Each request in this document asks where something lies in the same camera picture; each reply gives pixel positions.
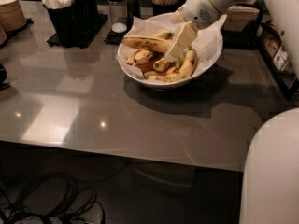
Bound white bowl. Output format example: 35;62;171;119
116;13;226;90

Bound black rubber mat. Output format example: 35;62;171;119
47;14;108;49

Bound black cup with white cutlery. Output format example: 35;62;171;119
41;0;77;47

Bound bottom front banana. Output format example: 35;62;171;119
144;71;182;83

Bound small black shaker mat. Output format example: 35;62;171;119
104;30;126;45

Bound black cup behind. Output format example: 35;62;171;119
73;0;98;31

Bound black cables on floor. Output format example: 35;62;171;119
0;171;107;224

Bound back banana with stem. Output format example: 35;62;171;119
153;31;174;40

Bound long yellow banana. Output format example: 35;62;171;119
121;35;170;53

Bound glass salt shaker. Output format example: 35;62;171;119
108;0;127;34

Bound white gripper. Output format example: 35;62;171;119
165;0;228;62

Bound dark object left edge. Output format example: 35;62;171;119
0;64;10;91

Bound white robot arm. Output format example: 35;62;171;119
166;0;299;224

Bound left small spotted banana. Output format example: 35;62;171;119
127;49;155;65

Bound right curved banana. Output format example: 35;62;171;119
178;49;197;78

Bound middle short banana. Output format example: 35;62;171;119
153;57;171;72

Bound dark pepper shaker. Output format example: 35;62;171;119
125;0;141;27

